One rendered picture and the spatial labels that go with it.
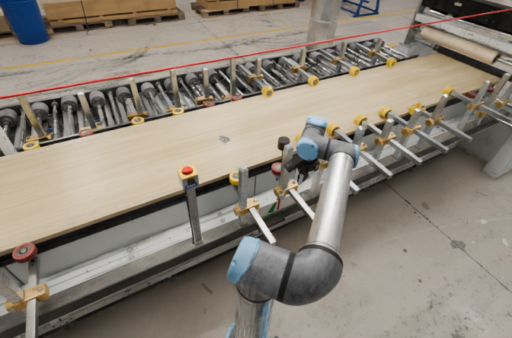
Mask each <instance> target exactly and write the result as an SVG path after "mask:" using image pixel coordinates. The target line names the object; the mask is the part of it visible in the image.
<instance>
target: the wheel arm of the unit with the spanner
mask: <svg viewBox="0 0 512 338"><path fill-rule="evenodd" d="M288 194H289V195H290V196H291V197H292V198H293V200H294V201H295V202H296V204H297V205H298V206H299V207H300V208H301V210H302V211H303V212H304V214H305V215H306V216H307V218H308V219H309V220H310V222H311V223H312V221H313V219H314V215H315V214H314V212H313V211H312V210H311V209H310V208H309V207H308V206H307V204H306V203H305V202H304V201H303V199H302V198H301V197H300V196H299V194H298V193H297V192H296V191H295V190H294V189H293V188H292V189H290V190H289V192H288Z"/></svg>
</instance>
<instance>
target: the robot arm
mask: <svg viewBox="0 0 512 338"><path fill-rule="evenodd" d="M327 127H328V121H327V120H326V119H325V118H324V117H322V116H316V115H311V116H308V117H307V120H306V125H305V128H304V130H303V131H302V134H301V136H300V138H299V140H298V142H297V145H296V152H297V155H296V156H294V157H293V158H291V159H290V160H288V161H287V162H286V163H285V164H284V165H283V166H284V167H285V168H286V170H287V171H288V172H289V173H290V172H292V171H293V170H295V175H296V182H297V183H298V184H299V185H300V184H302V183H304V182H305V181H306V180H308V179H309V178H310V177H311V176H309V172H310V171H314V172H315V171H317V170H318V168H317V169H316V166H317V165H318V166H319V164H320V162H319V161H318V159H322V160H324V161H329V164H328V169H327V171H326V175H325V179H324V183H323V185H322V191H321V193H320V197H319V200H318V205H317V207H316V210H315V215H314V219H313V221H312V227H311V229H310V232H309V237H308V240H307V243H306V244H305V245H302V246H301V248H300V249H299V251H298V253H294V252H292V251H290V250H286V249H283V248H282V247H278V246H275V245H273V244H269V243H267V242H265V241H261V240H260V239H259V238H252V237H249V236H247V237H245V238H243V239H242V241H241V243H240V245H239V246H238V249H237V251H236V252H235V255H234V257H233V259H232V262H231V264H230V267H229V270H228V273H227V279H228V280H229V281H230V282H231V283H232V284H236V304H235V322H234V323H233V324H232V325H231V327H230V328H229V330H228V332H227V334H226V337H225V338H272V337H270V336H269V333H268V330H269V327H270V321H271V317H272V313H273V309H274V302H275V300H276V301H278V302H281V303H282V304H285V305H290V306H302V305H309V304H311V303H313V302H316V301H318V300H320V299H322V298H324V297H325V296H326V295H327V294H329V293H330V292H331V291H332V290H333V289H334V288H335V287H336V285H337V284H338V282H339V281H340V279H341V275H342V271H343V266H344V262H343V260H342V258H341V256H340V255H339V254H338V253H339V248H340V243H341V235H342V230H343V225H344V217H345V212H346V207H347V198H348V193H349V188H350V179H351V174H352V170H353V168H355V167H356V166H357V163H358V160H359V157H360V147H359V146H358V145H354V144H353V143H348V142H342V141H339V140H336V139H330V138H328V137H325V132H326V129H327ZM316 162H318V163H316Z"/></svg>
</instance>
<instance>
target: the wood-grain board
mask: <svg viewBox="0 0 512 338"><path fill-rule="evenodd" d="M487 80H489V81H491V82H492V83H491V85H490V86H492V85H495V84H496V83H497V82H496V81H493V80H491V79H490V78H486V77H485V76H482V75H480V74H477V73H475V72H472V71H470V70H468V69H465V68H463V67H461V66H459V65H456V64H454V63H452V62H449V61H447V60H445V59H442V58H440V57H438V56H435V55H433V54H430V55H427V56H422V57H418V58H414V59H409V60H405V61H402V62H397V63H396V64H395V66H394V67H392V68H391V67H389V66H387V65H384V66H380V67H376V68H373V69H367V70H363V71H360V73H359V75H357V76H355V77H354V76H352V75H351V74H347V75H342V76H338V77H335V78H329V79H325V80H322V81H319V82H318V84H317V85H316V86H315V87H313V86H311V85H310V84H304V85H300V86H296V87H293V88H287V89H284V90H280V91H275V92H274V93H273V95H272V96H271V97H269V98H267V97H265V96H264V95H263V94H262V95H258V96H255V97H250V98H245V99H242V100H237V101H233V102H229V103H226V104H220V105H217V106H213V107H207V108H204V109H201V110H195V111H191V112H188V113H182V114H178V115H175V116H170V117H166V118H162V119H159V120H153V121H150V122H146V123H140V124H137V125H134V126H128V127H124V128H121V129H115V130H111V131H108V132H103V133H99V134H95V135H92V136H86V137H83V138H79V139H73V140H70V141H67V142H60V143H57V144H54V145H48V146H44V147H41V148H35V149H32V150H28V151H23V152H19V153H16V154H12V155H6V156H3V157H0V257H1V256H4V255H6V254H9V253H12V252H13V251H14V250H15V249H16V248H17V247H18V246H19V245H21V244H24V243H27V242H30V243H33V244H39V243H40V242H43V241H47V240H49V239H52V238H56V237H58V236H60V235H63V234H67V233H69V232H72V231H75V230H78V229H80V228H84V227H87V226H89V225H93V224H95V223H98V222H102V221H104V220H107V219H109V218H113V217H115V216H118V215H122V214H124V213H127V212H130V211H133V210H135V209H139V208H142V207H143V206H147V205H150V204H153V203H155V202H159V201H161V200H163V199H167V198H170V197H173V196H176V195H178V194H181V193H185V192H184V190H183V188H182V186H181V183H180V181H179V179H178V171H177V168H180V167H183V166H186V165H189V164H193V165H194V167H195V168H196V170H197V173H198V177H199V183H200V185H199V186H196V187H195V189H196V188H198V187H202V186H205V185H207V184H210V183H213V182H216V181H218V180H222V179H225V178H227V177H229V175H230V174H231V173H232V172H233V171H238V168H239V167H243V166H246V168H247V169H248V170H251V169H253V168H256V167H260V166H262V165H265V164H268V163H271V162H273V161H277V160H280V159H282V151H281V150H279V149H278V148H277V143H278V139H279V137H281V136H286V137H287V138H289V139H290V144H291V145H292V146H293V147H294V149H293V155H294V154H297V152H296V145H297V142H296V141H295V137H296V135H297V134H298V133H299V132H302V131H303V130H304V128H305V125H306V120H307V117H308V116H311V115H316V116H322V117H324V118H325V119H326V120H327V121H328V124H329V123H332V122H333V123H336V124H337V125H338V126H339V127H340V131H342V132H343V133H344V134H345V135H346V136H349V135H352V134H354V133H355V132H356V130H357V127H358V125H357V124H355V123H354V117H355V116H356V115H357V114H359V113H362V114H363V115H364V116H365V117H366V118H367V121H369V122H370V123H371V124H373V125H374V126H378V125H380V124H383V123H385V122H386V120H388V119H390V118H389V117H388V118H383V117H382V116H380V115H379V110H380V109H381V107H383V106H387V107H389V108H391V109H392V112H393V113H395V114H396V115H397V116H399V117H403V116H406V115H408V114H410V113H409V110H408V108H410V107H411V106H412V105H413V104H414V105H415V104H419V103H421V106H425V108H428V107H432V106H435V105H437V104H438V102H439V100H440V98H441V97H442V95H443V94H442V92H443V89H444V88H445V87H446V86H448V85H449V86H450V87H452V88H455V91H457V92H459V93H460V94H462V95H466V94H467V92H468V91H478V90H480V88H481V87H482V85H483V84H484V82H485V81H487ZM415 106H416V105H415ZM220 135H221V136H225V137H229V138H230V139H231V142H230V141H228V142H227V143H226V144H225V143H224V144H222V141H221V140H219V136H220Z"/></svg>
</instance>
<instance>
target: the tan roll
mask: <svg viewBox="0 0 512 338"><path fill-rule="evenodd" d="M415 30H416V31H419V32H421V37H423V38H424V39H427V40H430V41H432V42H435V43H438V44H440V45H442V46H445V47H448V48H450V49H453V50H455V51H457V52H460V53H463V54H466V55H467V56H471V57H473V58H475V59H478V60H481V61H483V62H486V63H488V64H491V65H493V64H495V63H496V62H501V63H503V64H505V65H509V66H511V67H512V62H510V61H507V60H505V59H502V58H499V57H498V56H499V54H500V53H501V52H498V51H496V50H493V49H490V48H488V47H485V46H482V45H479V44H477V43H473V42H471V41H468V40H464V39H463V38H460V37H456V36H453V35H452V34H449V33H445V32H443V31H441V30H437V29H434V28H432V27H428V26H426V27H424V28H423V29H421V28H419V27H416V29H415Z"/></svg>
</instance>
